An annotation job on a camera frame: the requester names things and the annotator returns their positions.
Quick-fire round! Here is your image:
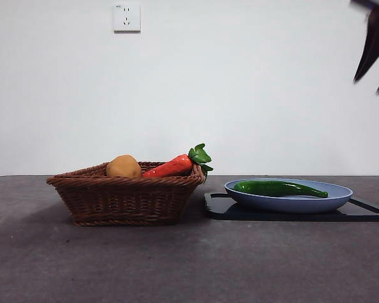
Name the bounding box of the long green pepper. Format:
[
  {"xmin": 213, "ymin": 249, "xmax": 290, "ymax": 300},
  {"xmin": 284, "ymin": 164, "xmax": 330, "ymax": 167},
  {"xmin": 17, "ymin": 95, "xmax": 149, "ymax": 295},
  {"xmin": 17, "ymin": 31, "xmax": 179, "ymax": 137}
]
[{"xmin": 233, "ymin": 180, "xmax": 329, "ymax": 199}]

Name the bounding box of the pale blue plate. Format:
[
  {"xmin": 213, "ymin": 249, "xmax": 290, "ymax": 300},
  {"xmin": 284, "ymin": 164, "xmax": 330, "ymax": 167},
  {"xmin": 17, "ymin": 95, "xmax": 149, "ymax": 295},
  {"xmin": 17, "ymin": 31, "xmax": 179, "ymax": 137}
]
[{"xmin": 224, "ymin": 178, "xmax": 354, "ymax": 214}]

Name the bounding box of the black flat board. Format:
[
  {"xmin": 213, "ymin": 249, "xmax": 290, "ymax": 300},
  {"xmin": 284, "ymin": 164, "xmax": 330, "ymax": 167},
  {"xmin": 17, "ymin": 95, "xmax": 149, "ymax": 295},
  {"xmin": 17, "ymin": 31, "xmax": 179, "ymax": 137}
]
[{"xmin": 203, "ymin": 191, "xmax": 379, "ymax": 222}]

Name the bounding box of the orange carrot with green leaves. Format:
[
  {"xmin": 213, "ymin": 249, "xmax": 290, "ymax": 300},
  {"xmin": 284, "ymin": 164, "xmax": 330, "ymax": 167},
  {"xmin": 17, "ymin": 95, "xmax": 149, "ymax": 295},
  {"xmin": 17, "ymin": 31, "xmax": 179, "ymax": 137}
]
[{"xmin": 141, "ymin": 143, "xmax": 214, "ymax": 179}]

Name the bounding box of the yellow-brown potato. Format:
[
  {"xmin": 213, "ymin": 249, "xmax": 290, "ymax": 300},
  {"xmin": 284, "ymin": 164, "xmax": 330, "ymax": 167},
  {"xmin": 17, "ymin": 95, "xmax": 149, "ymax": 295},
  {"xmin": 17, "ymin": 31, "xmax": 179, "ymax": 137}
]
[{"xmin": 105, "ymin": 154, "xmax": 142, "ymax": 178}]

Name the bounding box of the brown woven wicker basket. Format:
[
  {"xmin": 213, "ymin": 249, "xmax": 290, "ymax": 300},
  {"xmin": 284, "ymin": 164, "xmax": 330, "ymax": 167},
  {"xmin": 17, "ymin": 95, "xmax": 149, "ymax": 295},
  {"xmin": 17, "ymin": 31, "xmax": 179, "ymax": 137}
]
[{"xmin": 46, "ymin": 161, "xmax": 207, "ymax": 227}]

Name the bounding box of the white wall socket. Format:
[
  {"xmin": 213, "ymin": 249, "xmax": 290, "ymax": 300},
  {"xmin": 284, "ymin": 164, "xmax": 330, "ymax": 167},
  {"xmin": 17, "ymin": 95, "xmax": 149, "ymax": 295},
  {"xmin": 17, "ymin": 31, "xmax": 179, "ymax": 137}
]
[{"xmin": 113, "ymin": 3, "xmax": 141, "ymax": 33}]

